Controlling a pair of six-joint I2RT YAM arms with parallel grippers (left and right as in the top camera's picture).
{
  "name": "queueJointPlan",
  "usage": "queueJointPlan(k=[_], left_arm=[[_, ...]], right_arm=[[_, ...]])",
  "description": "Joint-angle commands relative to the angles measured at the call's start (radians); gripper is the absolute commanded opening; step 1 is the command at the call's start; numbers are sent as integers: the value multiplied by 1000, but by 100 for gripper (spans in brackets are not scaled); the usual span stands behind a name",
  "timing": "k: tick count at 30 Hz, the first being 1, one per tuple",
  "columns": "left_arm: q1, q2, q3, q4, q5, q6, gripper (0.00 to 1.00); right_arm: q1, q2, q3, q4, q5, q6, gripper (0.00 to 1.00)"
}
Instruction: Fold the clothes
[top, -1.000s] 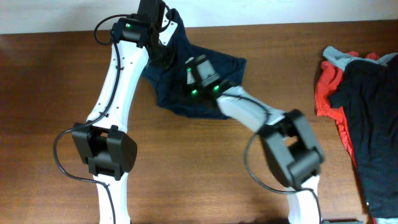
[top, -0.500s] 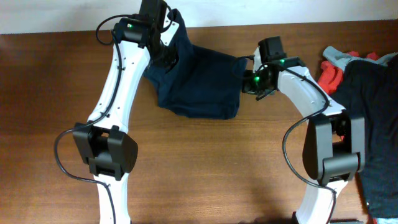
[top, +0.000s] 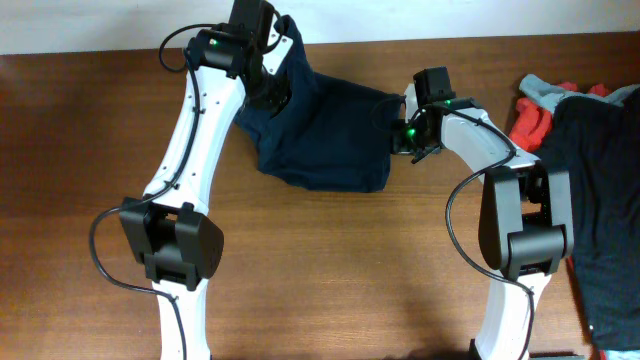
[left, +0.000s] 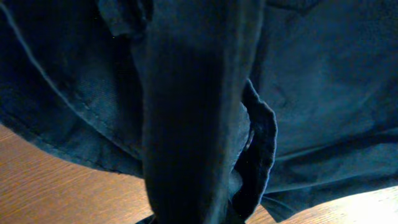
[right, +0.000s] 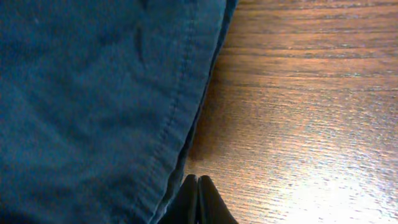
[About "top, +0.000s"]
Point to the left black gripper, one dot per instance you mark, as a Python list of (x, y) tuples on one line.
[(273, 99)]

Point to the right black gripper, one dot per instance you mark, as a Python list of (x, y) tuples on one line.
[(399, 143)]

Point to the dark teal shorts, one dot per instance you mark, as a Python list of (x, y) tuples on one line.
[(332, 135)]

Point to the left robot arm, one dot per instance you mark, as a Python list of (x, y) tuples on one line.
[(229, 67)]

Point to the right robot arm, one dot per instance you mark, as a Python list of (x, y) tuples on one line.
[(525, 222)]

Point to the red garment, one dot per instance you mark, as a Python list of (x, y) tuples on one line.
[(532, 125)]

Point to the grey garment in pile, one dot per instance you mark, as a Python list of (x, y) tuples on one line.
[(549, 96)]

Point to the navy garment in pile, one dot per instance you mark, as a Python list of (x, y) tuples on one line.
[(611, 299)]

